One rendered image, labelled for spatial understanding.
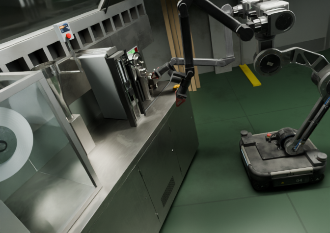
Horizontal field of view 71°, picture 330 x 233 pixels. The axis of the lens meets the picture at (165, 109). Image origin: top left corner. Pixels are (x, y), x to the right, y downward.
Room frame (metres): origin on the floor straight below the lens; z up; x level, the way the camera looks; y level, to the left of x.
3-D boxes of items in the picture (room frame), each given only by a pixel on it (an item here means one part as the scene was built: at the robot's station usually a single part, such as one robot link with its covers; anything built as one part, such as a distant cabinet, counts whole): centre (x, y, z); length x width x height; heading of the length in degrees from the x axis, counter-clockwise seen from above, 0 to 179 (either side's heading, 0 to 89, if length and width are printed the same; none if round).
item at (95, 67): (1.69, 0.43, 1.17); 0.34 x 0.05 x 0.54; 58
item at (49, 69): (1.33, 0.60, 1.50); 0.14 x 0.14 x 0.06
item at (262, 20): (1.29, -0.64, 1.45); 0.09 x 0.08 x 0.12; 171
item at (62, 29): (1.43, 0.44, 1.66); 0.07 x 0.07 x 0.10; 45
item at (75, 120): (1.33, 0.60, 1.19); 0.14 x 0.14 x 0.57
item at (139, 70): (1.83, 0.11, 1.05); 0.06 x 0.05 x 0.31; 58
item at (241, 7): (1.79, -0.72, 1.45); 0.09 x 0.08 x 0.12; 171
